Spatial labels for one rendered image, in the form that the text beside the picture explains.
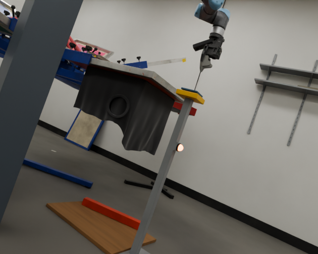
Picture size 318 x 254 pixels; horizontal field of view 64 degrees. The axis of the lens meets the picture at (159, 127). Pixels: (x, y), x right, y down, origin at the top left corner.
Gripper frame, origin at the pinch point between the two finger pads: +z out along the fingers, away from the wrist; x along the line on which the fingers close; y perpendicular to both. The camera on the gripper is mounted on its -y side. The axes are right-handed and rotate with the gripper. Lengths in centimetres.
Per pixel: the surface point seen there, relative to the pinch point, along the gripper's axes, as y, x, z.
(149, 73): -19.7, -17.2, 12.8
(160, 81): -17.3, -7.5, 13.8
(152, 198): 0, -2, 77
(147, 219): 1, -2, 89
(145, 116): -26.3, 3.1, 34.6
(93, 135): -238, 199, 83
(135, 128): -27, -1, 44
